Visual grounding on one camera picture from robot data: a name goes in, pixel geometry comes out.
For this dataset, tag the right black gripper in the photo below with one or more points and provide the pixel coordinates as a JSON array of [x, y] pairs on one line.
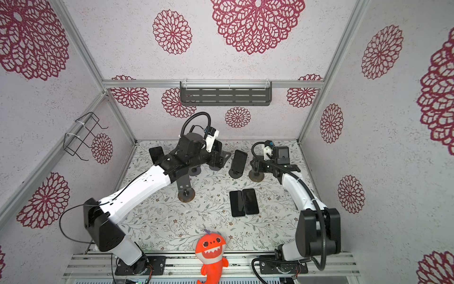
[[260, 167]]

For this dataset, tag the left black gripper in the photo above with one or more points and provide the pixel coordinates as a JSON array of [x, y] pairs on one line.
[[214, 163]]

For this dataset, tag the blue phone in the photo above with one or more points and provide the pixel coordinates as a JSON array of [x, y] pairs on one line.
[[250, 201]]

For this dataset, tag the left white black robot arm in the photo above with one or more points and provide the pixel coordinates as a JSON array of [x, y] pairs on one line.
[[101, 218]]

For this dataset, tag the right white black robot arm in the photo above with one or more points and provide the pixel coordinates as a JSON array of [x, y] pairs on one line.
[[318, 232]]

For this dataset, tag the grey round stand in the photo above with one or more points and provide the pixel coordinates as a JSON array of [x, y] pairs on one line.
[[195, 171]]

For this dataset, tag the phone on white stand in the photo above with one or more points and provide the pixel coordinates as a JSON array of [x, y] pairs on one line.
[[156, 154]]

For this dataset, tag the front wooden round stand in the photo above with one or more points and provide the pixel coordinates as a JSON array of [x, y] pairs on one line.
[[185, 191]]

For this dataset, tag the black round stand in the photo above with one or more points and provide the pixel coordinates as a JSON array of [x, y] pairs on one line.
[[235, 174]]

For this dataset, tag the red shark plush toy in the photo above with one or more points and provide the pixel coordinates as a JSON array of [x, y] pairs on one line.
[[209, 250]]

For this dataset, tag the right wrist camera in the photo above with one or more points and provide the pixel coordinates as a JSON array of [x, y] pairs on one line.
[[267, 149]]

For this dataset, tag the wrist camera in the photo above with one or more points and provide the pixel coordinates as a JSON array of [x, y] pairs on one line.
[[211, 134], [267, 149]]

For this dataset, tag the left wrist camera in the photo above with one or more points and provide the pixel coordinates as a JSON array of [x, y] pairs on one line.
[[211, 134]]

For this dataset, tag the grey wall shelf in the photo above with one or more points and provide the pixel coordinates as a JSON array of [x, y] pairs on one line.
[[228, 94]]

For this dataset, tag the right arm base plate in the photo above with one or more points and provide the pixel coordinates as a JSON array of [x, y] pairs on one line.
[[270, 266]]

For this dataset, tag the black wire wall rack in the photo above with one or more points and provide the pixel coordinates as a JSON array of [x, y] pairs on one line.
[[74, 140]]

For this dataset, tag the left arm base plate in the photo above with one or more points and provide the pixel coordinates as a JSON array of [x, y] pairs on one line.
[[154, 265]]

